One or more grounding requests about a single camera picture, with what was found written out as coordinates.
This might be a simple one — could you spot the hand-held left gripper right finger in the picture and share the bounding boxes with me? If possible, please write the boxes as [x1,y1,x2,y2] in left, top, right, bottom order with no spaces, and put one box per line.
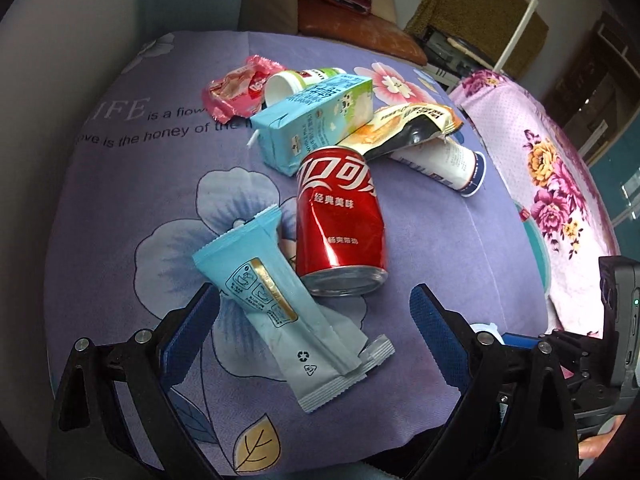
[409,283,581,480]

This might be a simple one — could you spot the orange brown cushion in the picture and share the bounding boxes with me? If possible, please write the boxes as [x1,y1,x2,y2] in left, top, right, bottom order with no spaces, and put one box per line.
[240,0,428,66]

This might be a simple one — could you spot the yellow black snack bag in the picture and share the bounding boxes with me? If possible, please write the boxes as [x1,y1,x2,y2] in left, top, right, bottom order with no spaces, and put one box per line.
[345,103,465,161]

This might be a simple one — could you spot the yellow patterned cloth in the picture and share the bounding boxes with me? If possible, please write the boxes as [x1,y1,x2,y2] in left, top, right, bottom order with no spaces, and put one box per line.
[402,0,548,73]

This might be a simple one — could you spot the purple floral blanket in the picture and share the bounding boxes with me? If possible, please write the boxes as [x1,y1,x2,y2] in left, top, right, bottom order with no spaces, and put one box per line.
[47,30,551,476]

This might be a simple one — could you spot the pale blue milk carton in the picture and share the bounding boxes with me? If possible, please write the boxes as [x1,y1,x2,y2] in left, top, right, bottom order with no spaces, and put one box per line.
[247,74,375,177]

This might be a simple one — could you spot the person's right hand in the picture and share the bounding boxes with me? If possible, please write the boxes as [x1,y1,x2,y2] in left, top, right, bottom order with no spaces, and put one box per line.
[580,422,626,461]

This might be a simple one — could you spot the white paper cup blue rim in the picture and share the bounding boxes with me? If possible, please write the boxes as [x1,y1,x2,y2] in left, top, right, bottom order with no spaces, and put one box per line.
[387,137,487,197]

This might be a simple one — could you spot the red soda can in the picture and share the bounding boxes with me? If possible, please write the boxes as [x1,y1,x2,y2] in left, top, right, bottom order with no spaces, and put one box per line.
[295,145,390,297]

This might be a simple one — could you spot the black audio device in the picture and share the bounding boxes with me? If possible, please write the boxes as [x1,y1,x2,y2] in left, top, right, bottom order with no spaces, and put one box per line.
[420,25,496,81]

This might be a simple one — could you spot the white bottle green label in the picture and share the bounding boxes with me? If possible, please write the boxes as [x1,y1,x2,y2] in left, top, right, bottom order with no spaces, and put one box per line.
[263,66,347,108]

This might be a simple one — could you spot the light blue plastic wrapper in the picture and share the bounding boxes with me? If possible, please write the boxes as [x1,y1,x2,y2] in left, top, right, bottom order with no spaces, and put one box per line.
[312,305,396,376]
[192,205,372,413]

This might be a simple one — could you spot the white pole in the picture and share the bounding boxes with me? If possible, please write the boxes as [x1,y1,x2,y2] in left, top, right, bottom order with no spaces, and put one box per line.
[492,0,540,75]

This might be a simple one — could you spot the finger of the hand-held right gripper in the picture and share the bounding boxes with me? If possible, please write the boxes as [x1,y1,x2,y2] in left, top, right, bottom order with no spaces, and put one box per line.
[547,328,609,379]
[501,331,540,348]

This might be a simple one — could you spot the brown wooden cabinet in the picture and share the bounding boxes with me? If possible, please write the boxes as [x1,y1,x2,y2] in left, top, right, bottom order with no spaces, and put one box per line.
[542,10,640,171]

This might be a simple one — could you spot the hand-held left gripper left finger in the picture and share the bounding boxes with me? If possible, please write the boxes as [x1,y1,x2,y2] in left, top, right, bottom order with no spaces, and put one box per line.
[47,282,222,480]

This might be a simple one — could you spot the pink snack wrapper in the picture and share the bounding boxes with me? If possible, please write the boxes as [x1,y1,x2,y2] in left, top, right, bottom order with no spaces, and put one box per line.
[201,55,286,123]

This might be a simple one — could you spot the light blue towel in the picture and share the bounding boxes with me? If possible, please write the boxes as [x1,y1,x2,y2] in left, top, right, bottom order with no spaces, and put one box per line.
[345,461,416,480]

